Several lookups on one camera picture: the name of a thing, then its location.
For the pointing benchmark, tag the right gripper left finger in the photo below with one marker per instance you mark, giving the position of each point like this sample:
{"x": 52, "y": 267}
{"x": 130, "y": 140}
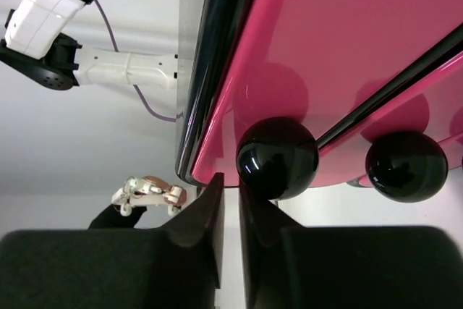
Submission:
{"x": 175, "y": 265}

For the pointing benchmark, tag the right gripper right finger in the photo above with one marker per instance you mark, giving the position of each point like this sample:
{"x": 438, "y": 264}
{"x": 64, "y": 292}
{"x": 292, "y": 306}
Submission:
{"x": 287, "y": 265}

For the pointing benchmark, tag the black drawer cabinet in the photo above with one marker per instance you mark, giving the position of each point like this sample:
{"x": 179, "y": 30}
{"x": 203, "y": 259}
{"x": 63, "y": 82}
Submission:
{"x": 206, "y": 70}

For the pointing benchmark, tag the pink drawer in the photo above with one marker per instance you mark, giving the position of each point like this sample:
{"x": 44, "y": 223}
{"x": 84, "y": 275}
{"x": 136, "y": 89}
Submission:
{"x": 307, "y": 70}
{"x": 406, "y": 148}

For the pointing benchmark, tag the pink top drawer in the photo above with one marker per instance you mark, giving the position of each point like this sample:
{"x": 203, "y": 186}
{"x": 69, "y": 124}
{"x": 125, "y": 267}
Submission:
{"x": 307, "y": 70}

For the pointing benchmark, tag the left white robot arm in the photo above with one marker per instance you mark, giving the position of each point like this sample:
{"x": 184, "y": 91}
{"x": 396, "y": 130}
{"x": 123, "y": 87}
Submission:
{"x": 35, "y": 45}

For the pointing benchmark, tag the white robotic hand background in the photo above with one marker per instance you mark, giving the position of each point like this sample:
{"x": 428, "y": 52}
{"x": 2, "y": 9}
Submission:
{"x": 148, "y": 191}

